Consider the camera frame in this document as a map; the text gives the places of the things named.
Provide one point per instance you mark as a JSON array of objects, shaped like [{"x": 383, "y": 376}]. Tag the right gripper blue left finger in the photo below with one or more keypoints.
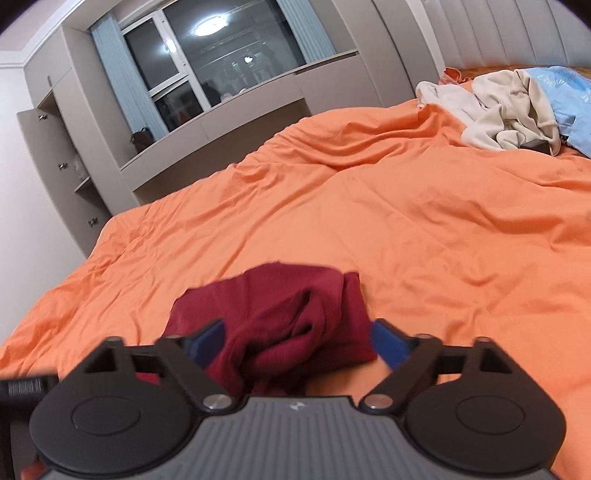
[{"x": 186, "y": 358}]

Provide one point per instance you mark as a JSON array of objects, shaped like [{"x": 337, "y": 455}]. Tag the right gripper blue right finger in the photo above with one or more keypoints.
[{"x": 412, "y": 361}]

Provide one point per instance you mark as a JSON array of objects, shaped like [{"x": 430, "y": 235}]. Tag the dark red t-shirt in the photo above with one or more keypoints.
[{"x": 285, "y": 324}]

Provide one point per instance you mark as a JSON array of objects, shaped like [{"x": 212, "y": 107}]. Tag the orange duvet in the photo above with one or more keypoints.
[{"x": 448, "y": 240}]

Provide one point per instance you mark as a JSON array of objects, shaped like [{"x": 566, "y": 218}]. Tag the dark handbag on ledge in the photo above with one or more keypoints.
[{"x": 142, "y": 139}]

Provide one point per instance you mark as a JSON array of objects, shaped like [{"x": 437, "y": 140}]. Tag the white object on shelf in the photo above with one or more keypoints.
[{"x": 79, "y": 169}]

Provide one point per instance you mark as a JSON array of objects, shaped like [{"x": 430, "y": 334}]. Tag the beige crumpled garment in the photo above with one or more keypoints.
[{"x": 502, "y": 111}]

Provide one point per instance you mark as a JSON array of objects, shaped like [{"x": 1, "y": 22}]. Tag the left light blue curtain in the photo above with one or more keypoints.
[{"x": 125, "y": 79}]

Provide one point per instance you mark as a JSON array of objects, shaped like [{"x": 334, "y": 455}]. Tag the light blue curtain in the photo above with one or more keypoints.
[
  {"x": 308, "y": 30},
  {"x": 125, "y": 79}
]

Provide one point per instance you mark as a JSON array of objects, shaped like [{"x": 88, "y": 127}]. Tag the window with dark glass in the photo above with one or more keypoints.
[{"x": 194, "y": 55}]

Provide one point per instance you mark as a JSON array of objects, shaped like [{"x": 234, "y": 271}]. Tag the light blue garment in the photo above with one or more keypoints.
[{"x": 568, "y": 93}]

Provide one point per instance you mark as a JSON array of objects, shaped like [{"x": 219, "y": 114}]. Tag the right light blue curtain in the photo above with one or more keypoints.
[{"x": 308, "y": 30}]

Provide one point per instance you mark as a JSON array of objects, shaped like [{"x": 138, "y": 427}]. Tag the grey padded headboard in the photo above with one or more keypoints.
[{"x": 482, "y": 34}]

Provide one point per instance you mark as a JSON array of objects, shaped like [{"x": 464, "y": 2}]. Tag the grey wall cabinet unit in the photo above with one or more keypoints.
[{"x": 381, "y": 57}]

